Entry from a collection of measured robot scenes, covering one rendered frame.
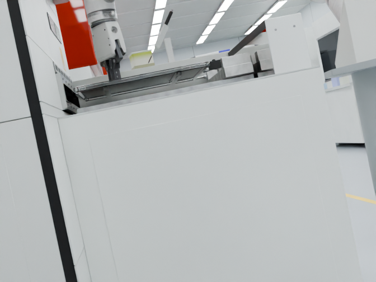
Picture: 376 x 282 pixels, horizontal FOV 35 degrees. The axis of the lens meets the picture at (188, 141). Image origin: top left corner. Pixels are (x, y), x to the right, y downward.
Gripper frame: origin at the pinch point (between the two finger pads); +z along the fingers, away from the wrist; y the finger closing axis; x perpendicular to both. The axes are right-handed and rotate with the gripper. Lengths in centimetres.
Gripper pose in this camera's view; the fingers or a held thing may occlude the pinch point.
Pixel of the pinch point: (114, 76)
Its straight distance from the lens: 172.5
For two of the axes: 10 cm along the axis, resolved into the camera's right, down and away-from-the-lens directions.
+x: -7.7, 1.7, -6.2
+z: 2.0, 9.8, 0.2
